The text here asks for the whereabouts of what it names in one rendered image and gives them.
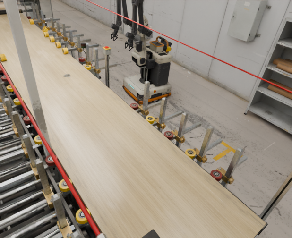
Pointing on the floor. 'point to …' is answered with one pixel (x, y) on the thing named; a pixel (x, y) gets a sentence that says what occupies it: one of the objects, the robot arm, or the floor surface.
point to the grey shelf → (279, 106)
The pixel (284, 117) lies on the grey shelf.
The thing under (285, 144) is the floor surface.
